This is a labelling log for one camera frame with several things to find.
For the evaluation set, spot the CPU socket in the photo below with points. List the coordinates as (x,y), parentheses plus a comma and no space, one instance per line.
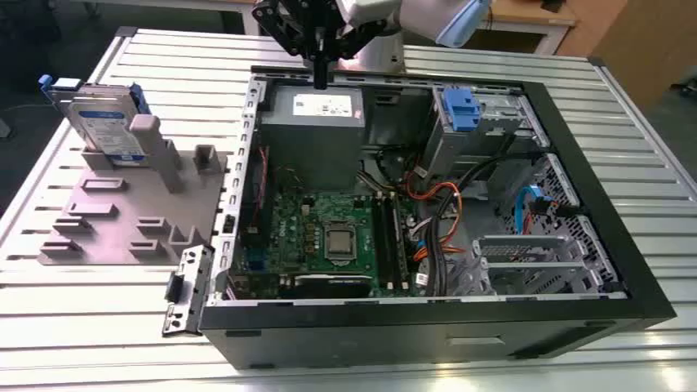
(342,259)

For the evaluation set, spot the grey power supply unit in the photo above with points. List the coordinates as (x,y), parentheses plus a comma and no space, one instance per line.
(311,155)

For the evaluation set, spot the silver optical drive cage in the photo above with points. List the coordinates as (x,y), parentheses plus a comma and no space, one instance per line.
(463,151)

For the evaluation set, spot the grey parts rack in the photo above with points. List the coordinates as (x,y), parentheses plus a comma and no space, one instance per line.
(126,204)

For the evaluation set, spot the wooden desk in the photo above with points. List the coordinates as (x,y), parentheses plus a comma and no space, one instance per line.
(523,16)

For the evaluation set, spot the brown wooden cabinet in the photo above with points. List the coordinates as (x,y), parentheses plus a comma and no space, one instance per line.
(627,41)

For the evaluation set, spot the silver metal disk bay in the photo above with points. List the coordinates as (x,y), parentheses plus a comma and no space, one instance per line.
(534,265)

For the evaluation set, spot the black open PC case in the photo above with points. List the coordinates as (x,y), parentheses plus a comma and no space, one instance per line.
(382,343)

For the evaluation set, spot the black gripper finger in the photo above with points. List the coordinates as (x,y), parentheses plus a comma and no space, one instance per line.
(283,28)
(357,43)

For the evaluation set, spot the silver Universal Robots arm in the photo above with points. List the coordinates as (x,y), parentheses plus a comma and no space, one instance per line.
(390,57)

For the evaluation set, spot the white desk frame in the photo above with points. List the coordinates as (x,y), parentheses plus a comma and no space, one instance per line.
(249,22)

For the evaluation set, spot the green motherboard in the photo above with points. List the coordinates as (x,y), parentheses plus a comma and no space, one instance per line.
(294,212)

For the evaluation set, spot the blue drive latch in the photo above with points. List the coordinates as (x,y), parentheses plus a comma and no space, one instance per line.
(462,108)

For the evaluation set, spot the hard disk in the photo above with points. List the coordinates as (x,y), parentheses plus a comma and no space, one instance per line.
(106,126)

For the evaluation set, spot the black graphics card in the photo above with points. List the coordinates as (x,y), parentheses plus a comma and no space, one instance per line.
(327,286)

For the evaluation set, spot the black office chair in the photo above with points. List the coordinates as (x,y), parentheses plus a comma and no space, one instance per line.
(27,61)

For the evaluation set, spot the silver CPU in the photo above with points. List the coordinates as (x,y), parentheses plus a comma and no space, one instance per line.
(341,241)

